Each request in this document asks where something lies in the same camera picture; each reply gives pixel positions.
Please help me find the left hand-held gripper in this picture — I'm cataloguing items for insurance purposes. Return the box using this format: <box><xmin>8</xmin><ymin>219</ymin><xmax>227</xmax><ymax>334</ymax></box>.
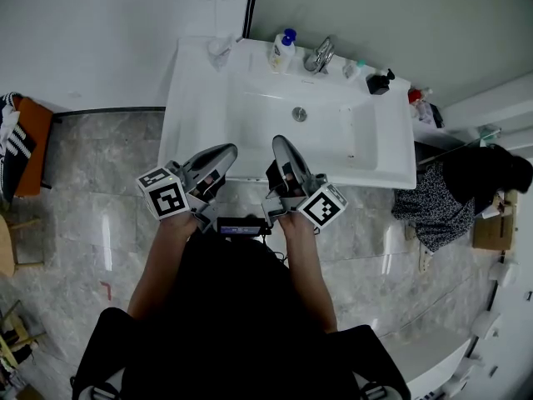
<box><xmin>136</xmin><ymin>142</ymin><xmax>239</xmax><ymax>233</ymax></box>

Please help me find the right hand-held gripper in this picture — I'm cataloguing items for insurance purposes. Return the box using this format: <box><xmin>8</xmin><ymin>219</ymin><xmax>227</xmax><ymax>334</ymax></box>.
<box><xmin>261</xmin><ymin>135</ymin><xmax>349</xmax><ymax>229</ymax></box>

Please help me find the clear glass cup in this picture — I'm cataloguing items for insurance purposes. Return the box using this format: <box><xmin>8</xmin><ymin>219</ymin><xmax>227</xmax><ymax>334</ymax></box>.
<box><xmin>207</xmin><ymin>33</ymin><xmax>237</xmax><ymax>73</ymax></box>

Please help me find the white toothbrush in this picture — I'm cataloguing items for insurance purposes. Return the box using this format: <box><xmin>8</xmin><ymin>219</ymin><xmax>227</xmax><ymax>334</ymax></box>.
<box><xmin>218</xmin><ymin>32</ymin><xmax>238</xmax><ymax>58</ymax></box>

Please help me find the person's left forearm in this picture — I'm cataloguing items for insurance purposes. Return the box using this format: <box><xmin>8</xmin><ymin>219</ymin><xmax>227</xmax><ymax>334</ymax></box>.
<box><xmin>127</xmin><ymin>212</ymin><xmax>200</xmax><ymax>328</ymax></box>

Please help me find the person's right forearm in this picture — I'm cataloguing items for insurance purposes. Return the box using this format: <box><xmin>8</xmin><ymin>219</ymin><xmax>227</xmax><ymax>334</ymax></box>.
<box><xmin>276</xmin><ymin>212</ymin><xmax>338</xmax><ymax>335</ymax></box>

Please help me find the person's right hand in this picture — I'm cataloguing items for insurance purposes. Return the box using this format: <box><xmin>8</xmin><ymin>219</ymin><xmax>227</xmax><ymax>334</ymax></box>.
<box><xmin>283</xmin><ymin>173</ymin><xmax>304</xmax><ymax>196</ymax></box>

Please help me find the white sink vanity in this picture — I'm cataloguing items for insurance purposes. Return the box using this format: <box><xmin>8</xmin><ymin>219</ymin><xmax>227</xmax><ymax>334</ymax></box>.
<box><xmin>157</xmin><ymin>35</ymin><xmax>417</xmax><ymax>190</ymax></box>

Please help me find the black display device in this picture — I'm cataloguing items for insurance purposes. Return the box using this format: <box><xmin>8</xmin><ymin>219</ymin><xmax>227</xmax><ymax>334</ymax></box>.
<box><xmin>216</xmin><ymin>217</ymin><xmax>272</xmax><ymax>237</ymax></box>

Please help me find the white lotion bottle blue pump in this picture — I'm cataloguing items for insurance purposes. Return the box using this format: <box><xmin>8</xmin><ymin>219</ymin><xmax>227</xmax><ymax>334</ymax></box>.
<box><xmin>267</xmin><ymin>28</ymin><xmax>297</xmax><ymax>74</ymax></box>

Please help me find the chrome faucet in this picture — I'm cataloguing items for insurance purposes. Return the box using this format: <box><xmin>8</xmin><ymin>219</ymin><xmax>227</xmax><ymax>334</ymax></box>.
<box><xmin>303</xmin><ymin>36</ymin><xmax>336</xmax><ymax>75</ymax></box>

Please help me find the small tube with teal cap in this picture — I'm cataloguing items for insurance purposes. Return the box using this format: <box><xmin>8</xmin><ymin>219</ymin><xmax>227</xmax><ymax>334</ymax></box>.
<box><xmin>341</xmin><ymin>59</ymin><xmax>367</xmax><ymax>78</ymax></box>

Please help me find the black soap dispenser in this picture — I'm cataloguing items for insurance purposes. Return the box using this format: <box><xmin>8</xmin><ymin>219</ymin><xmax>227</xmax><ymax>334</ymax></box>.
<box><xmin>366</xmin><ymin>67</ymin><xmax>396</xmax><ymax>96</ymax></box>

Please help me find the red toiletry bottle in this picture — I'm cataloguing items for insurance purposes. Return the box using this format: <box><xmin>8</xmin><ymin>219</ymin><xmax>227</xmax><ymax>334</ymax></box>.
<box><xmin>407</xmin><ymin>86</ymin><xmax>434</xmax><ymax>106</ymax></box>

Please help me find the person's dark shirt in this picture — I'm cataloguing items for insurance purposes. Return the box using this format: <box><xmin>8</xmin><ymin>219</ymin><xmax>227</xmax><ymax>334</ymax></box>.
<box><xmin>70</xmin><ymin>233</ymin><xmax>411</xmax><ymax>400</ymax></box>

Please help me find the orange sofa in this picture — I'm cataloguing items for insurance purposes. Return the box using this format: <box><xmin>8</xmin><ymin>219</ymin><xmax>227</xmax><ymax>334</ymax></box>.
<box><xmin>12</xmin><ymin>96</ymin><xmax>55</xmax><ymax>199</ymax></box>

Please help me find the black white striped blanket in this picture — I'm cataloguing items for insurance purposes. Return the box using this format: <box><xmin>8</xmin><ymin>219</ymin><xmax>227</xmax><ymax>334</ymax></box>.
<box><xmin>0</xmin><ymin>92</ymin><xmax>37</xmax><ymax>202</ymax></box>

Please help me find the white cloth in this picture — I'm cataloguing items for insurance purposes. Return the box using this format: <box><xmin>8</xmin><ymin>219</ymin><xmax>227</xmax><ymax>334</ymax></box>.
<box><xmin>0</xmin><ymin>108</ymin><xmax>21</xmax><ymax>141</ymax></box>

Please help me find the cardboard box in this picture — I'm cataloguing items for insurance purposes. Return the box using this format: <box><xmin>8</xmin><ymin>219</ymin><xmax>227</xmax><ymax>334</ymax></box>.
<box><xmin>472</xmin><ymin>189</ymin><xmax>520</xmax><ymax>252</ymax></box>

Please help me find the round wooden table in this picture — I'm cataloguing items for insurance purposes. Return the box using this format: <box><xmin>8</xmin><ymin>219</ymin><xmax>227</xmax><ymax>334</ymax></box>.
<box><xmin>0</xmin><ymin>212</ymin><xmax>45</xmax><ymax>278</ymax></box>

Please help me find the wooden rack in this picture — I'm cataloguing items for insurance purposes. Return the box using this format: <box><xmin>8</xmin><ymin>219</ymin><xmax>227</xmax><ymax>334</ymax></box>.
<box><xmin>0</xmin><ymin>300</ymin><xmax>47</xmax><ymax>370</ymax></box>

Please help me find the black cable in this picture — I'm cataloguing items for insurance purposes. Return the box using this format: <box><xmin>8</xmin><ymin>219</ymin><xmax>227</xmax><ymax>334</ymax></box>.
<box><xmin>262</xmin><ymin>233</ymin><xmax>291</xmax><ymax>266</ymax></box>

